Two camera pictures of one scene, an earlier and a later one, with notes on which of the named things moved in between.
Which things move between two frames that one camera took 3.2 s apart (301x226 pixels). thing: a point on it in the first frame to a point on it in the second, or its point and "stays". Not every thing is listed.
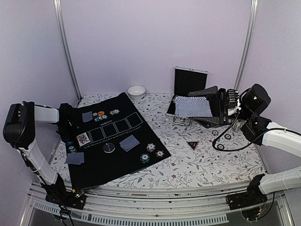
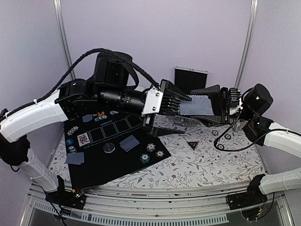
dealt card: x=76 y=158 stays
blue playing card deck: x=192 y=106 stays
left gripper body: x=69 y=133 to x=110 y=98
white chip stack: x=150 y=147 stays
